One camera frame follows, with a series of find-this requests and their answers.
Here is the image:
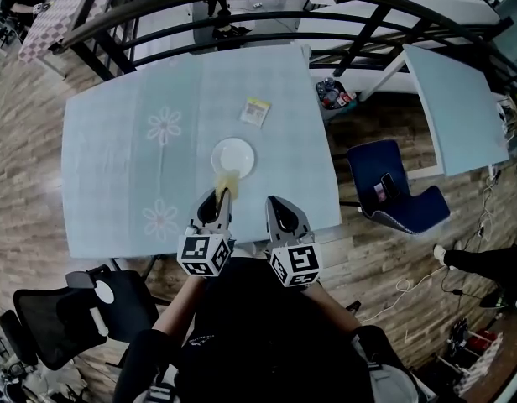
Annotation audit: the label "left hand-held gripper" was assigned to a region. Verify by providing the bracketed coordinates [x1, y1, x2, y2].
[176, 187, 235, 278]

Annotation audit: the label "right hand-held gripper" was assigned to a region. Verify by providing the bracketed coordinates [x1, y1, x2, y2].
[264, 195, 324, 290]

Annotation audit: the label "yellow sponge cloth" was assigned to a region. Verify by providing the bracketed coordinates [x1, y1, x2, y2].
[214, 170, 243, 205]

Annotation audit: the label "white round plate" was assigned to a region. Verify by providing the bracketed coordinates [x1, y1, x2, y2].
[211, 138, 257, 181]

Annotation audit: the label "person's left forearm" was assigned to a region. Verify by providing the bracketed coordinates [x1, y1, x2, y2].
[151, 275, 205, 339]

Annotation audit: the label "person's right forearm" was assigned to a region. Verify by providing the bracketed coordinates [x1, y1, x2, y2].
[302, 281, 363, 331]

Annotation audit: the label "light blue flowered tablecloth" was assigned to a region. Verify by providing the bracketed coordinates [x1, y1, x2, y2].
[60, 43, 342, 260]

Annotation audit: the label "black phone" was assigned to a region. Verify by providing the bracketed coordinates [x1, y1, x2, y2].
[379, 173, 400, 199]

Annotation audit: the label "person's black shirt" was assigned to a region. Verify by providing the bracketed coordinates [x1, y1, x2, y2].
[113, 256, 419, 403]

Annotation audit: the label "clear packet with yellow label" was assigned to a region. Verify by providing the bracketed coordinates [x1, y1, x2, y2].
[239, 97, 273, 128]

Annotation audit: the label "white round disc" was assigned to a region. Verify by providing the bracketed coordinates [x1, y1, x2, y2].
[93, 280, 115, 304]

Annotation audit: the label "grey trash bin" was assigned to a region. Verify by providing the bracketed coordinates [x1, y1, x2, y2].
[316, 79, 358, 121]

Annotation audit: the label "blue shell chair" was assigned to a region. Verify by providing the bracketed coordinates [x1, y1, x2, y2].
[346, 139, 452, 235]

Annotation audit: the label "white roll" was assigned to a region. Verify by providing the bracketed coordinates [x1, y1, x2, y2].
[89, 307, 108, 336]

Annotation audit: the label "black mesh office chair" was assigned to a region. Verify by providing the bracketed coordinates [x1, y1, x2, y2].
[0, 264, 159, 372]

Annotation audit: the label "person's grey trousers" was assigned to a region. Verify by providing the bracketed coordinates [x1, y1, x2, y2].
[367, 363, 419, 403]

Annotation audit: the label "plain light blue tablecloth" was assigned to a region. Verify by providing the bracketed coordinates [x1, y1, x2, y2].
[403, 43, 510, 179]

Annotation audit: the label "red box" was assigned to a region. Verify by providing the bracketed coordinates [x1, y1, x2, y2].
[467, 329, 493, 350]

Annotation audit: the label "white low rack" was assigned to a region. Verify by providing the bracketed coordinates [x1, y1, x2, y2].
[434, 317, 507, 398]

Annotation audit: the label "pink checkered table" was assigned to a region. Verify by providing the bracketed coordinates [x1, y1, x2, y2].
[18, 0, 112, 65]

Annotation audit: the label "long white floor cable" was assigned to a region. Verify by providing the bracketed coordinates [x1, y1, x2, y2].
[358, 264, 448, 325]

